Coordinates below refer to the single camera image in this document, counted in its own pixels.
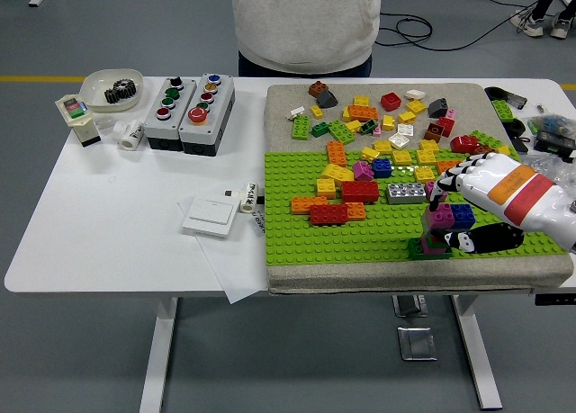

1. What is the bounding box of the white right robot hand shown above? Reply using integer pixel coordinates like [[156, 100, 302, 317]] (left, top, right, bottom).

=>
[[426, 152, 576, 255]]

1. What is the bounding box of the red rounded toy brick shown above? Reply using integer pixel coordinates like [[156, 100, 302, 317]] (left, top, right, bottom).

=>
[[450, 134, 481, 155]]

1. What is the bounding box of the orange long flat brick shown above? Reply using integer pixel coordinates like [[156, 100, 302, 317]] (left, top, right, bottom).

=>
[[436, 159, 464, 176]]

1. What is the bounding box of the pink long toy brick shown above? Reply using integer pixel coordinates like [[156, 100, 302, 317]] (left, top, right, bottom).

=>
[[420, 237, 453, 256]]

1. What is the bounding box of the silver long toy brick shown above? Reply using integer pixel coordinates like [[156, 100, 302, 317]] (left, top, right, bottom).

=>
[[385, 182, 428, 206]]

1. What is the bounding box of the magenta toy brick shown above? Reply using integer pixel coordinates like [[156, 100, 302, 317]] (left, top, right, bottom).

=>
[[352, 160, 375, 182]]

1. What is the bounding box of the red long toy brick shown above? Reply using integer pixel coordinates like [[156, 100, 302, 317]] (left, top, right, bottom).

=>
[[340, 180, 380, 204], [309, 203, 350, 226]]

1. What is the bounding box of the orange long toy brick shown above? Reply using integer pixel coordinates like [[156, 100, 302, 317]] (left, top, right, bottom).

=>
[[346, 104, 380, 121], [291, 195, 329, 215]]

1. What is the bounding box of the large yellow sloped brick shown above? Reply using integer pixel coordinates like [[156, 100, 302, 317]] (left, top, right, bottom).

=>
[[319, 163, 356, 187]]

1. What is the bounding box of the yellow square toy brick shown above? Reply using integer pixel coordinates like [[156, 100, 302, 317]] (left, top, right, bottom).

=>
[[316, 177, 338, 200]]

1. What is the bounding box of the lime green toy brick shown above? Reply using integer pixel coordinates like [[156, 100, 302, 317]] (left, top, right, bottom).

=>
[[291, 114, 311, 141]]

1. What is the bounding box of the crumpled clear plastic bag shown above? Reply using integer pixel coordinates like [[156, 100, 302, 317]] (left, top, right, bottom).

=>
[[521, 154, 576, 187]]

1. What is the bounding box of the black box green connector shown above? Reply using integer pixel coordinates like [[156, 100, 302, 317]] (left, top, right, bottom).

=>
[[535, 131, 576, 158]]

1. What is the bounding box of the clear bag with parts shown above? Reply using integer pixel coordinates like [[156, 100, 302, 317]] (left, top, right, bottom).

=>
[[526, 112, 576, 138]]

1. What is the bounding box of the black table control panel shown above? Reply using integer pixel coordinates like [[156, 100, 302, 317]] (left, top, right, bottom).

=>
[[534, 293, 576, 306]]

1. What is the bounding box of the person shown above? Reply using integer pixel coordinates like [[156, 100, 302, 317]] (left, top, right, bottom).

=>
[[229, 0, 383, 78], [510, 0, 576, 40]]

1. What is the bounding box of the white table leg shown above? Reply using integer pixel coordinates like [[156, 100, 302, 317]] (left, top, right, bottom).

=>
[[451, 294, 504, 410], [138, 297, 180, 413]]

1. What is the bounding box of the metal floor plate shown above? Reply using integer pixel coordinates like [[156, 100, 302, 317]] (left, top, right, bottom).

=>
[[396, 326, 438, 363]]

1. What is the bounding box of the green studded baseplate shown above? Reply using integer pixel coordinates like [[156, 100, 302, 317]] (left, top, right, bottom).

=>
[[264, 146, 570, 267]]

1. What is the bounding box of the white labelled cylinder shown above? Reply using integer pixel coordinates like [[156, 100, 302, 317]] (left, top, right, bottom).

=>
[[238, 182, 262, 215]]

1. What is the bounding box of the white paper sheet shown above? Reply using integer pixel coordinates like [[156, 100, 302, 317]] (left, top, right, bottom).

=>
[[176, 195, 271, 305]]

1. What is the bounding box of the grey emergency-stop control box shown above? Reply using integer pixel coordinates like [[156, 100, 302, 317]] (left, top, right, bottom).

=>
[[178, 73, 236, 157]]

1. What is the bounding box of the grey four-button control box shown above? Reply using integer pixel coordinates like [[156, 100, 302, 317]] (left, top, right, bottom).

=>
[[142, 76, 199, 152]]

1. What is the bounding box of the white pipe fitting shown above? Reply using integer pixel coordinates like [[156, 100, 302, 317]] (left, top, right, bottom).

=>
[[112, 119, 146, 152]]

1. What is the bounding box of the white plastic bowl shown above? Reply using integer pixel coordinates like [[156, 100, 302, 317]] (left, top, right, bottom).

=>
[[79, 67, 145, 113]]

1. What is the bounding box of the black floor cable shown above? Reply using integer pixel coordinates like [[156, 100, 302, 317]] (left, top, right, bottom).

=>
[[375, 0, 541, 52]]

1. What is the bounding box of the white wall switch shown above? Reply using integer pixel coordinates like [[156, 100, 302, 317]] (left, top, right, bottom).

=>
[[181, 196, 239, 238]]

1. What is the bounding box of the white switch module green red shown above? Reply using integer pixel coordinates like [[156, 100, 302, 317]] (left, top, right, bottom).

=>
[[54, 93, 102, 148]]

